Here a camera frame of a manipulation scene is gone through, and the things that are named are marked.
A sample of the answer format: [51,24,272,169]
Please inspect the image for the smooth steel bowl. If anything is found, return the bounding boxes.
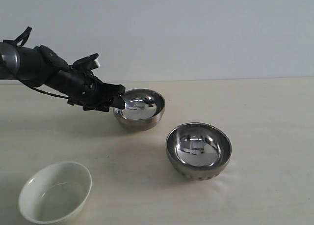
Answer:
[113,88,165,132]

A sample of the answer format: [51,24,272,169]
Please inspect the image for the white ceramic bowl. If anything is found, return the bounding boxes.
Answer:
[18,161,92,225]

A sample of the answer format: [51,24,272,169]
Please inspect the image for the ribbed steel bowl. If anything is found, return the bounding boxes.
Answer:
[165,122,232,181]

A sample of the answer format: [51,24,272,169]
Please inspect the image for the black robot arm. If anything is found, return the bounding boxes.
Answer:
[0,40,126,112]

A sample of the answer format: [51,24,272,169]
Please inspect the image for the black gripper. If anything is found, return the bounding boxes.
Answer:
[67,75,126,112]

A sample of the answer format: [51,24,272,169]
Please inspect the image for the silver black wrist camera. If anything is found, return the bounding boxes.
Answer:
[72,53,101,71]

